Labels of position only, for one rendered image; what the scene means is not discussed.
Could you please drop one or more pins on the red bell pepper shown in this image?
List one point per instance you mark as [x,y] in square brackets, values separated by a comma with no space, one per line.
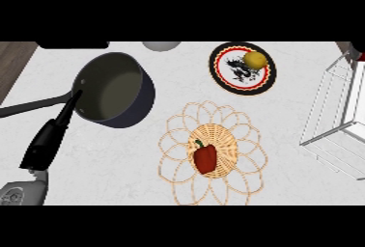
[206,158]

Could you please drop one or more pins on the woven wicker flower placemat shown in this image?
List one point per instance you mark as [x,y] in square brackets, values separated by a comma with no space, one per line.
[212,154]

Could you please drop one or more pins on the dark grey saucepan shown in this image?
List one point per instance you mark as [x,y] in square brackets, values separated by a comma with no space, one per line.
[111,90]

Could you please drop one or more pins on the black red patterned plate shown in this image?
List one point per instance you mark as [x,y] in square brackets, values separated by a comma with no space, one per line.
[237,72]

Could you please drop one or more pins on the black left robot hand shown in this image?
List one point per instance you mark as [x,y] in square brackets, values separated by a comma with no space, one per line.
[45,138]

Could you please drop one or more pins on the grey round bowl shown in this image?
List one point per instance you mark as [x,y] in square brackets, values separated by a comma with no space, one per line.
[161,45]

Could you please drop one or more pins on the yellow lemon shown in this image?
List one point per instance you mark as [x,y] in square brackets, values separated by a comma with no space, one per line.
[256,60]

